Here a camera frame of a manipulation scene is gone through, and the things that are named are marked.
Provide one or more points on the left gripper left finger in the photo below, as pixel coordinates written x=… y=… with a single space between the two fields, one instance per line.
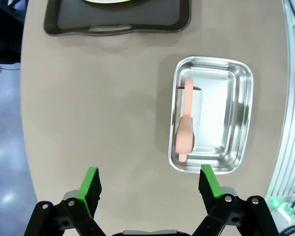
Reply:
x=88 y=186

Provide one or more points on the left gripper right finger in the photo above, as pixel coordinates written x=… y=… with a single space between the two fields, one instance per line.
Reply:
x=210 y=189

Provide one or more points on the pink lint roller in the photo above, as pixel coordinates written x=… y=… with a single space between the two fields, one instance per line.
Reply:
x=185 y=132

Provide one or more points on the dark brown serving tray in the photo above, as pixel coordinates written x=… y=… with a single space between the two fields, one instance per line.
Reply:
x=137 y=14

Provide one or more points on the white round plate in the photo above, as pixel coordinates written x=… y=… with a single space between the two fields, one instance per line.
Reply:
x=108 y=1

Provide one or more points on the steel rectangular container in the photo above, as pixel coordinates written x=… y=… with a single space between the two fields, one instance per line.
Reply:
x=218 y=118

